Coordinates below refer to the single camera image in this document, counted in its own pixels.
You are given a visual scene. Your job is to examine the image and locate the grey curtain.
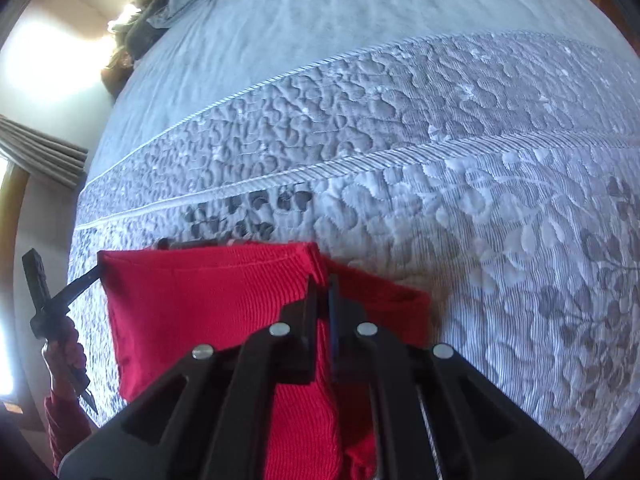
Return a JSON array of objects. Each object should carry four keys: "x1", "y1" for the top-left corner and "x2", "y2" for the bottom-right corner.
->
[{"x1": 0, "y1": 115, "x2": 90, "y2": 192}]

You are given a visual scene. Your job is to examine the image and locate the window with wooden frame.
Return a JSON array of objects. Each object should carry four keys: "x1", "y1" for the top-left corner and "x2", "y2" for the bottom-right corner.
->
[{"x1": 0, "y1": 157, "x2": 31, "y2": 411}]

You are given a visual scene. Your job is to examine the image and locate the red knitted sweater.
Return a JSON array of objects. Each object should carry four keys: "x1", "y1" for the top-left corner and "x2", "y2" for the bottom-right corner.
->
[{"x1": 97, "y1": 241, "x2": 433, "y2": 480}]

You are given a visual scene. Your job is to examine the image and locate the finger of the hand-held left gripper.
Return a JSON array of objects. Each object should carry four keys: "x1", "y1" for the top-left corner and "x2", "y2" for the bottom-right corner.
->
[{"x1": 50, "y1": 265, "x2": 107, "y2": 311}]

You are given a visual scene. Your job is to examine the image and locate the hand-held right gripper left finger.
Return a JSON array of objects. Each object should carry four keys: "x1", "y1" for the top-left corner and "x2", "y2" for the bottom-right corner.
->
[{"x1": 57, "y1": 275, "x2": 321, "y2": 480}]

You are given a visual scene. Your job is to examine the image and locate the person's left hand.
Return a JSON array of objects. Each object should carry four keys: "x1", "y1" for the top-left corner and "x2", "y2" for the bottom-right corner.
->
[{"x1": 41, "y1": 319, "x2": 87, "y2": 392}]

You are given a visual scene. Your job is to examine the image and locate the grey leaf-patterned quilt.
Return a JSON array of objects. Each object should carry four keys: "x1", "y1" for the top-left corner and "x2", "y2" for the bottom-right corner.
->
[{"x1": 67, "y1": 30, "x2": 640, "y2": 480}]

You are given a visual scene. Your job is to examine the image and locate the grey quilted bedspread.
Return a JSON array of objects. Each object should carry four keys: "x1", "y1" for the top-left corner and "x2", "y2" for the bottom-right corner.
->
[{"x1": 82, "y1": 0, "x2": 640, "y2": 196}]

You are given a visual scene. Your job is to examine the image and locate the person's left forearm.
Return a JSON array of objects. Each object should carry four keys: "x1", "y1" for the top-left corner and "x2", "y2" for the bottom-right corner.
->
[{"x1": 44, "y1": 391, "x2": 96, "y2": 445}]

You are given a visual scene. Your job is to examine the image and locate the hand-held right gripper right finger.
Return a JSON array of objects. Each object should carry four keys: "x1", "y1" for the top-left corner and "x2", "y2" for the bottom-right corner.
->
[{"x1": 327, "y1": 275, "x2": 586, "y2": 480}]

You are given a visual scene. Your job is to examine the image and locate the pile of dark clothes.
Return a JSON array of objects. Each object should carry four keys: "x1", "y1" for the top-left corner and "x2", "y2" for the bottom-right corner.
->
[{"x1": 107, "y1": 0, "x2": 171, "y2": 70}]

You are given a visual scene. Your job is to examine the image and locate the wooden nightstand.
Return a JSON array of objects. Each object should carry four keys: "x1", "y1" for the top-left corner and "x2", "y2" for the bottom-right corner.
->
[{"x1": 100, "y1": 66, "x2": 132, "y2": 100}]

